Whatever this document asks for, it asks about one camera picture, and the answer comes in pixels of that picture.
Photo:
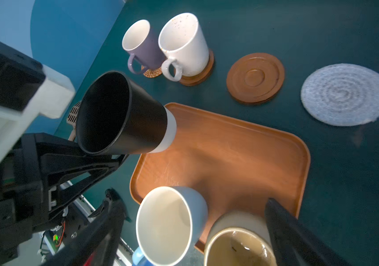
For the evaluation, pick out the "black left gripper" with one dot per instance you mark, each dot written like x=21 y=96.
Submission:
x=39 y=177

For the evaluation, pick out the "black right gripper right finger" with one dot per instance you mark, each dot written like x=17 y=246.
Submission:
x=293 y=244

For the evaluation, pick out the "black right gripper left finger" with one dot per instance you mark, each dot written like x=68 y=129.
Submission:
x=98 y=243

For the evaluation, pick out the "black mug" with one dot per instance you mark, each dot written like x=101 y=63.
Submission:
x=118 y=117

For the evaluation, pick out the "grey felt round coaster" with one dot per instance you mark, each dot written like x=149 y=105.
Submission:
x=342 y=95

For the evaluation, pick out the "woven rattan round coaster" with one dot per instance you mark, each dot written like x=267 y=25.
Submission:
x=151 y=73

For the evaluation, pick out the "purple mug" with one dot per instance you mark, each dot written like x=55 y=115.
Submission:
x=141 y=43

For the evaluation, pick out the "brown wooden round coaster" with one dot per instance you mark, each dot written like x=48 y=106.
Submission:
x=202 y=76

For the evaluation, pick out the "white speckled mug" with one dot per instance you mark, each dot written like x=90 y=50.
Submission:
x=184 y=45

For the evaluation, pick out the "yellow beige mug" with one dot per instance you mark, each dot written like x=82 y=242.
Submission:
x=239 y=238

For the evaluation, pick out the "light blue mug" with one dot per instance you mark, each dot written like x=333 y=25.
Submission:
x=170 y=220

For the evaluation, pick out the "orange wooden tray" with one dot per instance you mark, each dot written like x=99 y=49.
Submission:
x=233 y=164

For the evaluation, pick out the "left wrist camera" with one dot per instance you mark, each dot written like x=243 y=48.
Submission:
x=28 y=89

